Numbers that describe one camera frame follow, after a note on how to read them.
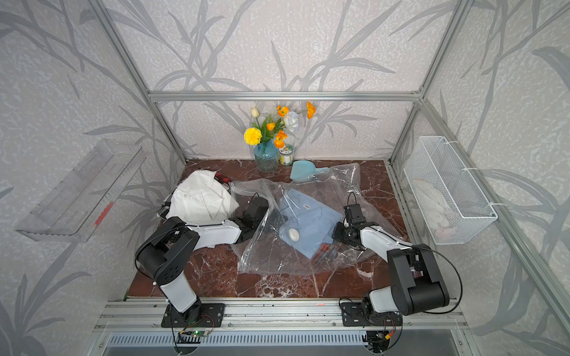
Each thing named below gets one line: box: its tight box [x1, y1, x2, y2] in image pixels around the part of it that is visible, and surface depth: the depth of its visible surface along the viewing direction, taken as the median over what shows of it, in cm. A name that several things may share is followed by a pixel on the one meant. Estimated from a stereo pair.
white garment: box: [165, 170, 240, 225], surface depth 93 cm
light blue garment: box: [278, 188, 343, 261], surface depth 93 cm
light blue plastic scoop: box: [290, 159, 330, 183], surface depth 119 cm
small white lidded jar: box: [278, 143, 295, 167], surface depth 118 cm
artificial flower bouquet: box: [243, 102, 317, 150], surface depth 93 cm
